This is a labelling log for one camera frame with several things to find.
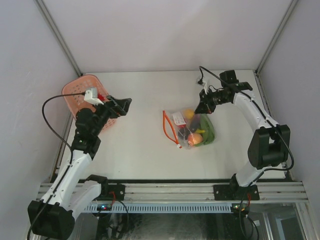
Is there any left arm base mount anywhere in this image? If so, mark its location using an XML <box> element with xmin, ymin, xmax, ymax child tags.
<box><xmin>96</xmin><ymin>184</ymin><xmax>126</xmax><ymax>201</ymax></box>

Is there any red fake apple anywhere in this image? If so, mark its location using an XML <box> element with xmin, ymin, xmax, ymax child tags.
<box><xmin>97</xmin><ymin>93</ymin><xmax>105</xmax><ymax>101</ymax></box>

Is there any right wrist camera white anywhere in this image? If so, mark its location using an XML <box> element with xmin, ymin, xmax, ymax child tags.
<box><xmin>196</xmin><ymin>76</ymin><xmax>208</xmax><ymax>95</ymax></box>

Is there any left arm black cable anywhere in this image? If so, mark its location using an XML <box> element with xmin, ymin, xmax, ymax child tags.
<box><xmin>26</xmin><ymin>92</ymin><xmax>86</xmax><ymax>240</ymax></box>

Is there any aluminium rail frame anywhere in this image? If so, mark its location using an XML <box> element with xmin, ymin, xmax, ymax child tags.
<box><xmin>36</xmin><ymin>181</ymin><xmax>308</xmax><ymax>202</ymax></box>

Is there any green fake lettuce leaf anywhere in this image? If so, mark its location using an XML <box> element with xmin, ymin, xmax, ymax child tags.
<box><xmin>200</xmin><ymin>114</ymin><xmax>215</xmax><ymax>145</ymax></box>

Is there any clear zip top bag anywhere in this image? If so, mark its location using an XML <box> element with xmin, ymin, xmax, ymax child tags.
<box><xmin>162</xmin><ymin>108</ymin><xmax>216</xmax><ymax>149</ymax></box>

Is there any yellow fake chili pepper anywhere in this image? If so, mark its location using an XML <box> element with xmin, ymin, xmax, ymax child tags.
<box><xmin>195</xmin><ymin>128</ymin><xmax>206</xmax><ymax>134</ymax></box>

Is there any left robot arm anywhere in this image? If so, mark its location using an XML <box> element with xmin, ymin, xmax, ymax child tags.
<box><xmin>26</xmin><ymin>93</ymin><xmax>132</xmax><ymax>240</ymax></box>

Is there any pink plastic basket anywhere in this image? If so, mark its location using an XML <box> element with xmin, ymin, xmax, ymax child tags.
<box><xmin>62</xmin><ymin>74</ymin><xmax>120</xmax><ymax>137</ymax></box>

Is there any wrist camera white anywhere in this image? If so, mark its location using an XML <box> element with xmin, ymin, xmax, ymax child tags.
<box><xmin>196</xmin><ymin>76</ymin><xmax>208</xmax><ymax>95</ymax></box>
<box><xmin>84</xmin><ymin>87</ymin><xmax>104</xmax><ymax>106</ymax></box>

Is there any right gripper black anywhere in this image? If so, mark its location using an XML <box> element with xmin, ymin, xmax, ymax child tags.
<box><xmin>194</xmin><ymin>87</ymin><xmax>230</xmax><ymax>115</ymax></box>

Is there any orange fake peach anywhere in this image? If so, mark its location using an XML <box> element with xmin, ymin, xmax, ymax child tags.
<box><xmin>187</xmin><ymin>132</ymin><xmax>203</xmax><ymax>146</ymax></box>

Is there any slotted cable duct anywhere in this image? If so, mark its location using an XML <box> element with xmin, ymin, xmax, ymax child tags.
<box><xmin>83</xmin><ymin>202</ymin><xmax>240</xmax><ymax>214</ymax></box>

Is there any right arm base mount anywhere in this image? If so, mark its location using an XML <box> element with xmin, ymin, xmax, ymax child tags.
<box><xmin>213</xmin><ymin>174</ymin><xmax>260</xmax><ymax>201</ymax></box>

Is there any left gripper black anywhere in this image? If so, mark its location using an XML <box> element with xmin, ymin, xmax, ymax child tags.
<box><xmin>91</xmin><ymin>95</ymin><xmax>131</xmax><ymax>137</ymax></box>

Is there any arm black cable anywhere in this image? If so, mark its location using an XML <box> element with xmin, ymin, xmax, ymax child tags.
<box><xmin>26</xmin><ymin>92</ymin><xmax>86</xmax><ymax>240</ymax></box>
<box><xmin>198</xmin><ymin>65</ymin><xmax>295</xmax><ymax>172</ymax></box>

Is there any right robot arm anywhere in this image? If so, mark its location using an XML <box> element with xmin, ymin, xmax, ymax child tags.
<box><xmin>195</xmin><ymin>66</ymin><xmax>294</xmax><ymax>200</ymax></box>

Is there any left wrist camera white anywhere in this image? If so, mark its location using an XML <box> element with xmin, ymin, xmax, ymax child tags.
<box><xmin>84</xmin><ymin>87</ymin><xmax>104</xmax><ymax>106</ymax></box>

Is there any orange fake fruit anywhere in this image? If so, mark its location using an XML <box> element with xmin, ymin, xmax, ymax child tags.
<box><xmin>183</xmin><ymin>108</ymin><xmax>195</xmax><ymax>120</ymax></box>

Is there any purple fake eggplant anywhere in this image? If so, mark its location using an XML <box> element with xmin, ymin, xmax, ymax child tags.
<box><xmin>189</xmin><ymin>114</ymin><xmax>201</xmax><ymax>133</ymax></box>

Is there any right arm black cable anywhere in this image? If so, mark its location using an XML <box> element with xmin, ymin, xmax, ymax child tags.
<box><xmin>198</xmin><ymin>65</ymin><xmax>295</xmax><ymax>172</ymax></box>

